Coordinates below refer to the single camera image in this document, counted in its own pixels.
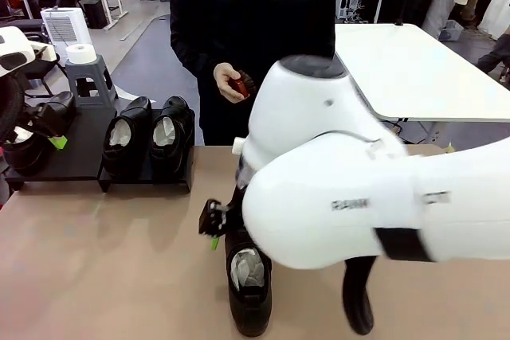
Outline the person's black jacket torso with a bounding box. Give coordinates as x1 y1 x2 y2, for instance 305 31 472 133
169 0 336 147

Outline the black velcro strap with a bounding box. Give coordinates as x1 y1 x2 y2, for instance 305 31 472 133
374 226 435 264

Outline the seated person in dark clothes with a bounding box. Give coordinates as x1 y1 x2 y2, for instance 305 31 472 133
475 32 510 88

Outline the red wooden shoe brush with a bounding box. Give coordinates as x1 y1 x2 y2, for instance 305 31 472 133
227 70 252 99

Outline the black computer tower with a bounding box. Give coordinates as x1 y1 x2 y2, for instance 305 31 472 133
82 0 108 29

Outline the white air purifier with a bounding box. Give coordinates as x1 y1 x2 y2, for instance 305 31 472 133
40 6 88 57

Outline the person's right forearm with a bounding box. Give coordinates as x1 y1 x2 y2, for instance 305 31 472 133
170 25 224 78

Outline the grey plastic bin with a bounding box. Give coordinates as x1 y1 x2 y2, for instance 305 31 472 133
437 19 465 42

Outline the white computer case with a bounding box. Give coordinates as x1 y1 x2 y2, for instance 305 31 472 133
336 0 362 21

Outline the tall grey plastic stool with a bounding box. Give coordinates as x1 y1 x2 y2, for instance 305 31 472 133
65 55 120 109

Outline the large white table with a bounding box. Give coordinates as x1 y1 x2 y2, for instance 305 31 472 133
333 22 510 124

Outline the white paper shoe stuffing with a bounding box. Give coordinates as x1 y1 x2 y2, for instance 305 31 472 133
10 126 33 145
230 248 264 291
109 119 133 147
153 119 176 146

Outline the white tissue roll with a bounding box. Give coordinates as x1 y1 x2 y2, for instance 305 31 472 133
65 42 98 65

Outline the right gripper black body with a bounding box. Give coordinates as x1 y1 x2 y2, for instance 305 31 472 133
223 186 250 237

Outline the black leather shoe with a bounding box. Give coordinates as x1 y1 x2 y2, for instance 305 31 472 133
224 226 275 338
101 96 153 180
2 91 77 177
148 96 196 182

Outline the person's right hand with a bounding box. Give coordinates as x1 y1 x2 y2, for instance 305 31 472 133
213 61 245 101

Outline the black corrugated cable hose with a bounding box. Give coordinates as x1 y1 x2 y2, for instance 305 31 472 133
0 74 26 146
341 254 379 336

